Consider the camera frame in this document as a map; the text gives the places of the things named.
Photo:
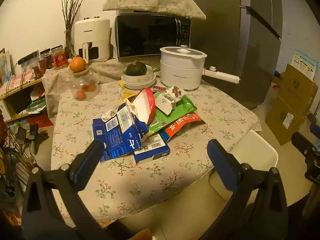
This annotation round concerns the blue rectangular box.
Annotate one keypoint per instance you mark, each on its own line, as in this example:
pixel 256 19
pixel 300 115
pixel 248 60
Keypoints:
pixel 152 148

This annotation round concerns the white bowl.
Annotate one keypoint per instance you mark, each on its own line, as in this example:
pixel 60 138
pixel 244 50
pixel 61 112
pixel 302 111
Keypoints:
pixel 139 79

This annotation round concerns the white trash bin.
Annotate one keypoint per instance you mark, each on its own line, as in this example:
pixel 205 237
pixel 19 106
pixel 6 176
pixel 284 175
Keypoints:
pixel 253 150

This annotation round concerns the red milk drink can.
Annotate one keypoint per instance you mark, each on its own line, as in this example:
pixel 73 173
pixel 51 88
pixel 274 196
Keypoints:
pixel 158 89

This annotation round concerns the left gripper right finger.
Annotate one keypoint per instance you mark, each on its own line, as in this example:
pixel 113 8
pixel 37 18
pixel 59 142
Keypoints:
pixel 225 164

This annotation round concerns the white brown snack packet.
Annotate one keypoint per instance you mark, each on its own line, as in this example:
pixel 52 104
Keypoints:
pixel 167 100

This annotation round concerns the white tissue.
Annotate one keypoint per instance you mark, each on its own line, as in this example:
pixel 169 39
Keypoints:
pixel 108 115

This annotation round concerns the lower cardboard box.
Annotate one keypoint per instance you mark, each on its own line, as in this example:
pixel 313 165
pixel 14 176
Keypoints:
pixel 283 121

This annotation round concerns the upper cardboard box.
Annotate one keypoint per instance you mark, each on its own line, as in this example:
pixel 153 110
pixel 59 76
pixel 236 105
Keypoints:
pixel 297 90

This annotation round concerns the black microwave oven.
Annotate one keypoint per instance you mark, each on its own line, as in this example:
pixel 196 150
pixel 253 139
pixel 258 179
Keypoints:
pixel 144 34

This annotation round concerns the yellow snack wrapper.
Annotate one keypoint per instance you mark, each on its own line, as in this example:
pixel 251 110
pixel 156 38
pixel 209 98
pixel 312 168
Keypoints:
pixel 125 94

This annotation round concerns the orange white snack bag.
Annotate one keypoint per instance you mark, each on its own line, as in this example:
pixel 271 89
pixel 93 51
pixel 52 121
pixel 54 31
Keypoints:
pixel 179 126

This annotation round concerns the white electric cooking pot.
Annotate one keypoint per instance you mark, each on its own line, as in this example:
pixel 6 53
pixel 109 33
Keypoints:
pixel 184 68

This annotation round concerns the green snack bag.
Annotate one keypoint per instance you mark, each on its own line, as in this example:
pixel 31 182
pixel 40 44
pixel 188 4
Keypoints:
pixel 181 108

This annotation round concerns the floral microwave cover cloth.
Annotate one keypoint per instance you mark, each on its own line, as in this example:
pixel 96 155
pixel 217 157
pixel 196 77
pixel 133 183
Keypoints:
pixel 183 8

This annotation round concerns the stacked white plates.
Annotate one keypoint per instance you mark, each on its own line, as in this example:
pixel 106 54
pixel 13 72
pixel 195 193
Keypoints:
pixel 140 85

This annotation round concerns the dark refrigerator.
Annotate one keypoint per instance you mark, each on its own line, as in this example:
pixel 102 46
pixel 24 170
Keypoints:
pixel 242 38

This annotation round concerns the dried branches in vase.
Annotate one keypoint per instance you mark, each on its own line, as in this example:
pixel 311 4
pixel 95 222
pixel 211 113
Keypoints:
pixel 69 10

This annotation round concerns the green kabocha squash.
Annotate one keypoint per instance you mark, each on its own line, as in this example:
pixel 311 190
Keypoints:
pixel 136 68

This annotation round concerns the large orange on teapot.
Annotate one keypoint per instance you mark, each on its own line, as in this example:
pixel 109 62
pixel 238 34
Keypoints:
pixel 77 64

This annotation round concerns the white air fryer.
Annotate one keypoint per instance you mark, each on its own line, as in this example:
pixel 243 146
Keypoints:
pixel 92 39

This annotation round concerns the red lidded jar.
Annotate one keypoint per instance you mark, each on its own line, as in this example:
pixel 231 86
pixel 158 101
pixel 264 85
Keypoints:
pixel 59 57

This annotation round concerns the torn blue carton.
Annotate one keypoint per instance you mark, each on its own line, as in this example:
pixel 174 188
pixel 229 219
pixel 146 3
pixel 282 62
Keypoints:
pixel 121 133

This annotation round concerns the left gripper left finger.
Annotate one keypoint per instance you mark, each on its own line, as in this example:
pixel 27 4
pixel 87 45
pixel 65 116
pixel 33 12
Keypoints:
pixel 84 165

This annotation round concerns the cardboard box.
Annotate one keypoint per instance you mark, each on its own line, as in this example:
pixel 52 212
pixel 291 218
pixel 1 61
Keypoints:
pixel 297 90
pixel 283 121

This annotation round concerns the wall poster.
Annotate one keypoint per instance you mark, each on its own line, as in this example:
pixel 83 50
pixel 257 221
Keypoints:
pixel 304 64

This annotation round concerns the wooden shelf unit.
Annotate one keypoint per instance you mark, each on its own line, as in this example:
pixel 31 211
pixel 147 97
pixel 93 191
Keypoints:
pixel 14 102

